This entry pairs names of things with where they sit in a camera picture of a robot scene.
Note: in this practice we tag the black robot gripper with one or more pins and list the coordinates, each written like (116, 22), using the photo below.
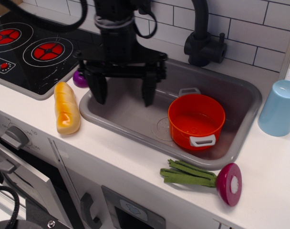
(120, 55)

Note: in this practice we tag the purple toy beet green leaves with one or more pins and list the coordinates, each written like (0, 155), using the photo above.
(228, 182)

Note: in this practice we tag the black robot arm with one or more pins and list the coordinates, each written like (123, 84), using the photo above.
(106, 10)

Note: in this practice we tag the grey plastic sink basin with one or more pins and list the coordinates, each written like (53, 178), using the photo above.
(125, 113)

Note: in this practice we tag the purple toy eggplant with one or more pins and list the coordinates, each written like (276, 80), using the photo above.
(79, 80)

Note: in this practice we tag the yellow toy bread loaf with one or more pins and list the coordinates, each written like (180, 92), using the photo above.
(68, 118)

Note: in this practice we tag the black toy faucet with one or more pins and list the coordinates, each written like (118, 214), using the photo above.
(199, 46)

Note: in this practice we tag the black toy stovetop red burners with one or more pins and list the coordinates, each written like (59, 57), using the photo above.
(33, 61)

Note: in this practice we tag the grey oven dial knob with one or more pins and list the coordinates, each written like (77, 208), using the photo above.
(15, 137)

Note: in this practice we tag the light blue plastic cup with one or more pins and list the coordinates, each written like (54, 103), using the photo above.
(274, 118)

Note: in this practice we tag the orange toy pot grey handles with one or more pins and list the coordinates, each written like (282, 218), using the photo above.
(195, 120)

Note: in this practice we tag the grey cabinet door handle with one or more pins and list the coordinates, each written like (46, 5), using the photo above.
(85, 207)

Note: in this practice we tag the grey oven door handle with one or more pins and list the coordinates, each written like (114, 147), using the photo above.
(7, 165)

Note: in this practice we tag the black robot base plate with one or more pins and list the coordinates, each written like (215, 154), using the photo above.
(14, 215)

